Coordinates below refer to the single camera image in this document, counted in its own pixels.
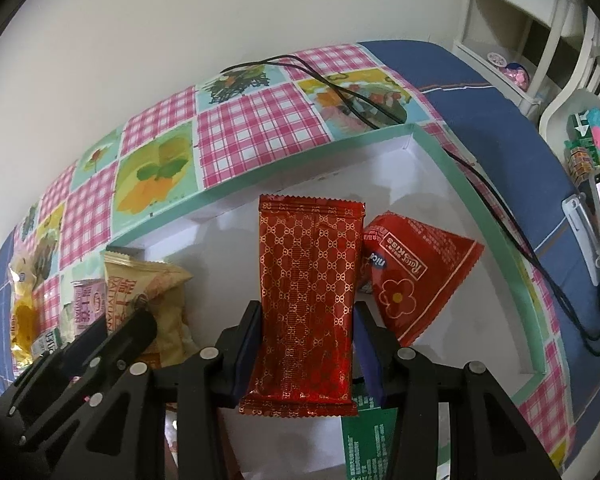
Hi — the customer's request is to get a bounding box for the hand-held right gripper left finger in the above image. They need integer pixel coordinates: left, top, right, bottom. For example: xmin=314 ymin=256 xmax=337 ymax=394
xmin=80 ymin=300 xmax=263 ymax=480

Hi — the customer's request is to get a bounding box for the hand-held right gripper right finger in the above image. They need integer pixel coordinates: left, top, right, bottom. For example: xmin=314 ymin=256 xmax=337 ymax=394
xmin=352 ymin=301 xmax=551 ymax=480

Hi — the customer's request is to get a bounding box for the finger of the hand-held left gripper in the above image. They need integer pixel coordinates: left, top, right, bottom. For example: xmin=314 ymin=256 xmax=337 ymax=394
xmin=17 ymin=309 xmax=159 ymax=461
xmin=0 ymin=316 xmax=109 ymax=423

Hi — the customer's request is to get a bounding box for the green and white snack packet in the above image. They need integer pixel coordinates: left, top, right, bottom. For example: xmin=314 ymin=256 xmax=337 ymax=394
xmin=29 ymin=331 xmax=63 ymax=358

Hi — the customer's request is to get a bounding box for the tan cake roll packet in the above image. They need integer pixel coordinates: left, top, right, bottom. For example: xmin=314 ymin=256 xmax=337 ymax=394
xmin=102 ymin=251 xmax=197 ymax=368

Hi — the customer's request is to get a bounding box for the dark green snack packet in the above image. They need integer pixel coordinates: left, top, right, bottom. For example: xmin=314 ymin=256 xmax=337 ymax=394
xmin=341 ymin=377 xmax=401 ymax=480

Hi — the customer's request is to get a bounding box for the red patterned foil packet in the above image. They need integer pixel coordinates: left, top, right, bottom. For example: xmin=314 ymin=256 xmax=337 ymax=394
xmin=238 ymin=194 xmax=367 ymax=418

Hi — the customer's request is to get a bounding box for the red flower print packet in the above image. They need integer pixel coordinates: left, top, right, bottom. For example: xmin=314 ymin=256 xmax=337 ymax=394
xmin=362 ymin=211 xmax=485 ymax=347

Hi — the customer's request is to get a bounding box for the white box with green rim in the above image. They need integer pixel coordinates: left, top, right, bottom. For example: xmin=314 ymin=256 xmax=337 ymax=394
xmin=105 ymin=122 xmax=549 ymax=480

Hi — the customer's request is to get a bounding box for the pink and purple snack packet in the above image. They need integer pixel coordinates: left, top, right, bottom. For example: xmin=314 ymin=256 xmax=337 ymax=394
xmin=69 ymin=279 xmax=107 ymax=346

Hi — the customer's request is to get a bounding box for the yellow snack packet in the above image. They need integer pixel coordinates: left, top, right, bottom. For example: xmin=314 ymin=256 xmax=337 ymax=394
xmin=9 ymin=287 xmax=37 ymax=363

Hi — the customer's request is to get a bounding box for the pink checkered fruit tablecloth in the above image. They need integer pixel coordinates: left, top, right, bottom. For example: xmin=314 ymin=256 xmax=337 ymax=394
xmin=10 ymin=42 xmax=578 ymax=480

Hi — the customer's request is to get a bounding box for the colourful puzzle cube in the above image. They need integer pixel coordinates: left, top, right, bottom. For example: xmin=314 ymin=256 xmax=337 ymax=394
xmin=566 ymin=141 xmax=597 ymax=188

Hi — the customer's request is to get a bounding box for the pink round ornament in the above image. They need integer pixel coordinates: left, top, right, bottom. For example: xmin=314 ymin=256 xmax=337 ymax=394
xmin=486 ymin=51 xmax=531 ymax=88

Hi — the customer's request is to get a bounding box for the white shelf unit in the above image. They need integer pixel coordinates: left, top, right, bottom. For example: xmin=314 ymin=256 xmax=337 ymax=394
xmin=452 ymin=0 xmax=600 ymax=151

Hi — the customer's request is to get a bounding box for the black cable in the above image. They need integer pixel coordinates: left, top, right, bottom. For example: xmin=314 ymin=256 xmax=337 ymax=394
xmin=219 ymin=55 xmax=600 ymax=358

